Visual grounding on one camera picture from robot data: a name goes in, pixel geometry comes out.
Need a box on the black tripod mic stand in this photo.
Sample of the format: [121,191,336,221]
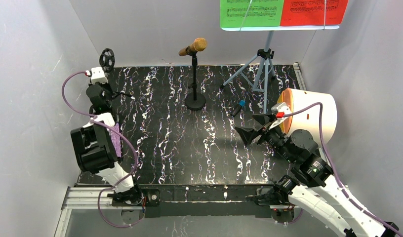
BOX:
[99,48,132,100]

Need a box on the black round-base mic stand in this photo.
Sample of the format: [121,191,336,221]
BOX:
[185,53,206,111]

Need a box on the gold microphone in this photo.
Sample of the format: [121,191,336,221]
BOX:
[178,38,207,56]

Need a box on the purple glitter microphone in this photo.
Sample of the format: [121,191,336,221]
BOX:
[110,123,122,158]

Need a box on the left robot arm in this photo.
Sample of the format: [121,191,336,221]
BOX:
[71,82,143,205]

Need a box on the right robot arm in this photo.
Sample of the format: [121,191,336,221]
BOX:
[235,112,401,237]

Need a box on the black marker blue cap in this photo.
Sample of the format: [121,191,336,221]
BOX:
[230,100,245,117]

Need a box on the grey tripod music stand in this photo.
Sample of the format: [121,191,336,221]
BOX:
[219,31,277,114]

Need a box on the white drum orange head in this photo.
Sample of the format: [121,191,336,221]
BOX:
[278,88,337,148]

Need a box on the green sheet music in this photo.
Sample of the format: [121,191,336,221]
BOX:
[220,0,284,28]

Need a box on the red sheet music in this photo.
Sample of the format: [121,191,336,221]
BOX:
[280,0,348,26]

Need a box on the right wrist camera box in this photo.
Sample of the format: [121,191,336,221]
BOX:
[271,102,291,128]

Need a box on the aluminium base frame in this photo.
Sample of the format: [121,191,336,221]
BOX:
[54,185,366,237]

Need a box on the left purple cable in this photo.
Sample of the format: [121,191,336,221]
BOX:
[61,70,139,229]

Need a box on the purple cable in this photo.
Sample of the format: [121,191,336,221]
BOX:
[61,70,139,229]
[276,102,403,237]

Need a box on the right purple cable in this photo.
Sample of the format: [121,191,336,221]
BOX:
[276,102,403,237]

